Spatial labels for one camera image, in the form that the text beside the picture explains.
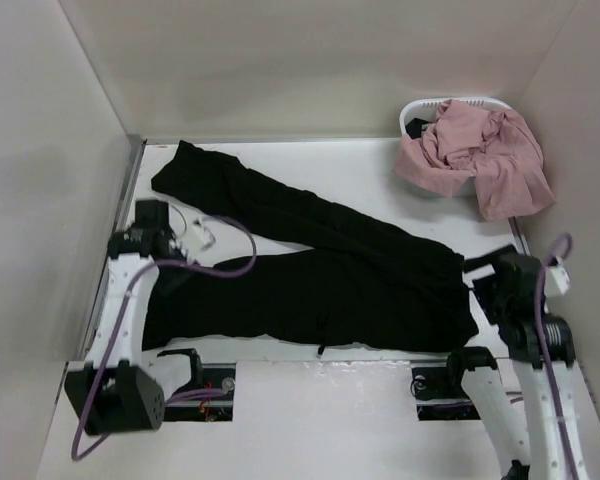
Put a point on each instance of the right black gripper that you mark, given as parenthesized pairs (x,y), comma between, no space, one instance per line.
(480,285)

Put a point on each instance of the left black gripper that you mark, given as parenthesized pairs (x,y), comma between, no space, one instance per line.
(167,278)

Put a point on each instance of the black trousers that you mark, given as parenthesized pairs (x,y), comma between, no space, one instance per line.
(354,279)

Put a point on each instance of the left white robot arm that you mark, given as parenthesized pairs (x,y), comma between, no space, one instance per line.
(117,390)

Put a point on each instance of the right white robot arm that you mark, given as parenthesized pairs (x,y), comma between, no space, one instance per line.
(543,442)

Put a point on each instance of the pink trousers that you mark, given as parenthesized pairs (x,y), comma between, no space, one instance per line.
(495,150)

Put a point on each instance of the white laundry basket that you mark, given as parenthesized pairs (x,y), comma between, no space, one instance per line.
(425,110)

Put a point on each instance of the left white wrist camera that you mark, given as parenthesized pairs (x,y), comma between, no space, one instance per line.
(198,237)

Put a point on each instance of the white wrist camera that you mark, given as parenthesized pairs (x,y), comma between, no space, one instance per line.
(198,237)
(557,280)

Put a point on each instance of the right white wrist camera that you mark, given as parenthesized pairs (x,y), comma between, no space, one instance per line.
(557,280)

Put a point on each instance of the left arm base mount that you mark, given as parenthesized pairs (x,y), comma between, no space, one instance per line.
(209,398)

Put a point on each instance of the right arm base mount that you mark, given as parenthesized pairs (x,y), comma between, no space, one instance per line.
(436,387)

